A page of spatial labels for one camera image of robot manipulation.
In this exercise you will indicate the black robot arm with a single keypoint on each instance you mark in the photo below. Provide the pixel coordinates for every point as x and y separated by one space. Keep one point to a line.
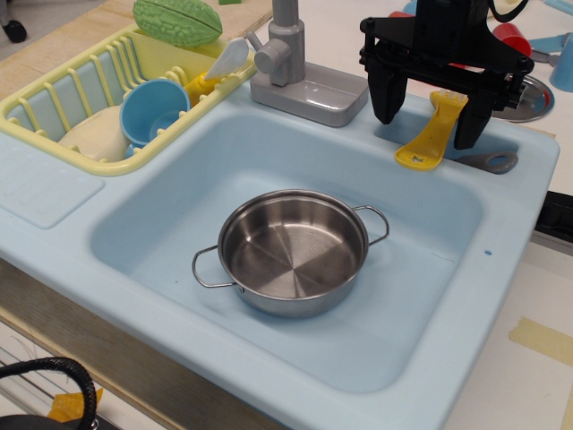
446 44

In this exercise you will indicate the light blue utensil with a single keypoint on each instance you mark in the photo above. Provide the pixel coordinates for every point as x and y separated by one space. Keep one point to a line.
551 44

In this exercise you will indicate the grey toy faucet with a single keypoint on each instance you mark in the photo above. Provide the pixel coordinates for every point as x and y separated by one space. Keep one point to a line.
287 82

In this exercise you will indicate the cream plastic dish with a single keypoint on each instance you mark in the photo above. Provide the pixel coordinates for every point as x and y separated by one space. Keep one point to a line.
505 10

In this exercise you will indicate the blue plastic cup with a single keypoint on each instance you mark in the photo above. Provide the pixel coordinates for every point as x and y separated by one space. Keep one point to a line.
153 105

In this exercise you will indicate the red plastic tumbler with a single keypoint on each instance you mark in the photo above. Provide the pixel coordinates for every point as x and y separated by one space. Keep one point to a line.
511 35

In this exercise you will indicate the grey utensil handle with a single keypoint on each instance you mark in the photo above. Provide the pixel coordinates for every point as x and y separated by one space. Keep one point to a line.
497 163

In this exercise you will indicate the yellow dish rack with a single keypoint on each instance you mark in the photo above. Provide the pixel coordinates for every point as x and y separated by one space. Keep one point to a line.
40 113

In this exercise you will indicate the cream plastic plate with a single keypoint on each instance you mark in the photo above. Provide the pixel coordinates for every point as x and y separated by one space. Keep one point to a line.
99 137

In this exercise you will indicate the light blue toy sink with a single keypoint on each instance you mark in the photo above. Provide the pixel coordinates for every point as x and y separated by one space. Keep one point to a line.
137 249

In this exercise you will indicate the yellow tape piece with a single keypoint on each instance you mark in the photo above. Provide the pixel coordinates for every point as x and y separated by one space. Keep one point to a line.
67 407

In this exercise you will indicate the stainless steel pot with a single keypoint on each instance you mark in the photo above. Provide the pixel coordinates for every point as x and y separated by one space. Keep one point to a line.
295 253

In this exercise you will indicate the green toy bitter gourd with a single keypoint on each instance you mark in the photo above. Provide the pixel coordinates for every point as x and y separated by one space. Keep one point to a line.
178 23

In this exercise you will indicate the light blue cup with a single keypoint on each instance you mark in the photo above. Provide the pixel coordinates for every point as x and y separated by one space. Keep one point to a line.
561 77

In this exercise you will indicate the black caster wheel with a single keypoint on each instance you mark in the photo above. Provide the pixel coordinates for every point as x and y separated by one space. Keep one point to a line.
15 31

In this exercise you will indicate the beige masking tape strip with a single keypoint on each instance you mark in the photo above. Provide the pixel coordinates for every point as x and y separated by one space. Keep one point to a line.
544 340

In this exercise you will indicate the light blue plate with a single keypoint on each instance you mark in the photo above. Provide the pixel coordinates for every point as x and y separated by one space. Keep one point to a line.
410 7

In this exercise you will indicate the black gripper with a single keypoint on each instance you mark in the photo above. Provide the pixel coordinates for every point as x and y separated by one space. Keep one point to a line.
447 44

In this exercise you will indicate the steel pot lid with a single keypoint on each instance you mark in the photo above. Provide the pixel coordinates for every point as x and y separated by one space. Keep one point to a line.
537 101

